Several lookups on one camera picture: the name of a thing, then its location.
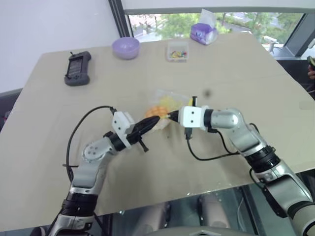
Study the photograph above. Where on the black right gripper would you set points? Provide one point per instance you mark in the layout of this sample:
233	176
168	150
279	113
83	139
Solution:
179	116

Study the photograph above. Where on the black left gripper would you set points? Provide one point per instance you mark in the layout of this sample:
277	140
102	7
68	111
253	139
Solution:
134	135

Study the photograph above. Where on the round orange-grid bun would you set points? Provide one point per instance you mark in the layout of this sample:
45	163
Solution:
155	111

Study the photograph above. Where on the clear yellow zip bag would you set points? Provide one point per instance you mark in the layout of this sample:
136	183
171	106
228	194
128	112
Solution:
172	100

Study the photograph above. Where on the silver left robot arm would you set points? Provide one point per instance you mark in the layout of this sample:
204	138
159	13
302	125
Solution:
88	172

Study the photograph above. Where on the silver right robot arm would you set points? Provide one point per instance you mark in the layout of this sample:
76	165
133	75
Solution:
248	140

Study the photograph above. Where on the bystander hand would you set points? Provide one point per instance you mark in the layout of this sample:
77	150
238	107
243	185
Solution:
312	74

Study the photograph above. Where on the clear box of colourful bits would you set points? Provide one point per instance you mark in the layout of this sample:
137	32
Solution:
177	52

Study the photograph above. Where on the beige table cover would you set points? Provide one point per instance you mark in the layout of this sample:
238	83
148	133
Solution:
221	73

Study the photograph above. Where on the purple plastic bowl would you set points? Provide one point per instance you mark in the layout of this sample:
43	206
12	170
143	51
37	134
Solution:
125	48

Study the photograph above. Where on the purple tissue pack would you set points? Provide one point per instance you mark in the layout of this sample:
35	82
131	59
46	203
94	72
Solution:
201	33

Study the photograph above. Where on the black handheld controller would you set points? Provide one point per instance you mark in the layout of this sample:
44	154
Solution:
76	68

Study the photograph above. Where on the small white device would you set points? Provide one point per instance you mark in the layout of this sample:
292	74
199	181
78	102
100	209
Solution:
270	40

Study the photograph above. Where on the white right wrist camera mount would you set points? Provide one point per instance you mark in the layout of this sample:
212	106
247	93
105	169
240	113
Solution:
193	118

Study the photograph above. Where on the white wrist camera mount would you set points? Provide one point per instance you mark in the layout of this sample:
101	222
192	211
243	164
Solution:
120	123
193	118

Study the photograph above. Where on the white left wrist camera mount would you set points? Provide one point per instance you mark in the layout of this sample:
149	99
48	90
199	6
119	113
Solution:
120	123

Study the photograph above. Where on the dark window frame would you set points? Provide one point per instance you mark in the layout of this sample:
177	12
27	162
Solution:
120	14

